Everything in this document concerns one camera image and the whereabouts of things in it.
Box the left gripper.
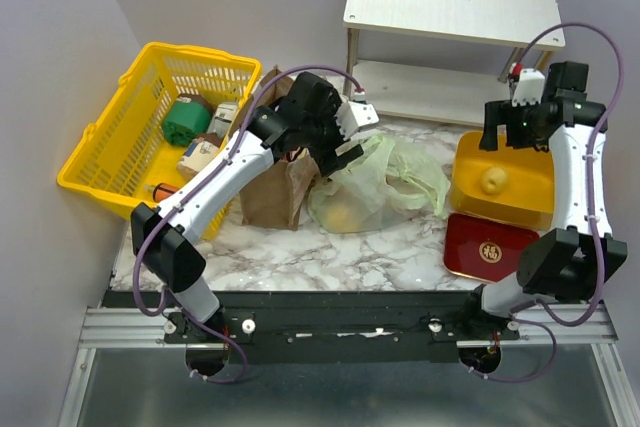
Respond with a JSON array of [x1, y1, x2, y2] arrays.
[[302, 95, 364, 177]]

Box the green plastic grocery bag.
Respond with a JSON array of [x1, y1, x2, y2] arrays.
[[307, 134, 450, 232]]

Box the yellow potato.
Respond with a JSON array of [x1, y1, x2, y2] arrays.
[[480, 166, 509, 196]]

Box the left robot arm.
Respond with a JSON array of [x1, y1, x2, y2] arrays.
[[131, 67, 379, 342]]

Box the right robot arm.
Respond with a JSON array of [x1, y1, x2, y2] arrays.
[[459, 62, 628, 339]]

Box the yellow plastic tub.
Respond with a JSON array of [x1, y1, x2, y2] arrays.
[[450, 131, 554, 231]]

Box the brown paper bag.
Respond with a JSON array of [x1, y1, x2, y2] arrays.
[[233, 67, 322, 230]]

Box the white two-tier shelf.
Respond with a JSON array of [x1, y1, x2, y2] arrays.
[[343, 0, 560, 126]]

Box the red lacquer tray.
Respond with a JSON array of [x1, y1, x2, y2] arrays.
[[443, 213, 539, 283]]

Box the white small carton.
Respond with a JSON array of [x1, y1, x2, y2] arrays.
[[207, 101, 238, 138]]

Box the orange bottle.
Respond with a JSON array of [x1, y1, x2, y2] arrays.
[[144, 183, 179, 203]]

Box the yellow plastic shopping basket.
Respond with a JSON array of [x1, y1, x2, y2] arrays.
[[57, 42, 262, 219]]

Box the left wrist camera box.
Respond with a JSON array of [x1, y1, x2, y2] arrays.
[[336, 101, 379, 140]]

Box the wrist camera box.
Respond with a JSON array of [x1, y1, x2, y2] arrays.
[[508, 63, 545, 107], [336, 101, 379, 140]]

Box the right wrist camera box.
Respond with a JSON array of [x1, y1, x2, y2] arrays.
[[508, 63, 545, 107]]

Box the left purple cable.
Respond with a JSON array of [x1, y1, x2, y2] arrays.
[[133, 64, 368, 384]]

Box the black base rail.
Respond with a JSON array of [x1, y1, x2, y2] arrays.
[[164, 290, 551, 366]]

